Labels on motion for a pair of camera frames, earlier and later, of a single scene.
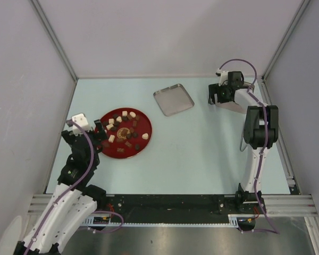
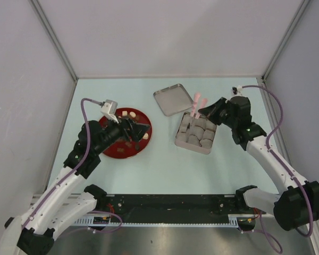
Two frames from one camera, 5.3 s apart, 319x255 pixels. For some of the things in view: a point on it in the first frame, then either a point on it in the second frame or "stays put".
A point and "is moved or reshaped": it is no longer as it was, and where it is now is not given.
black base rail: x=173 y=206 stays put
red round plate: x=128 y=132 stays put
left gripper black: x=100 y=129 -> x=137 y=130
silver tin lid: x=173 y=100 stays put
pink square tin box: x=232 y=105 is moved or reshaped
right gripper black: x=215 y=88 -> x=211 y=111
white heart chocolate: x=145 y=136 stays put
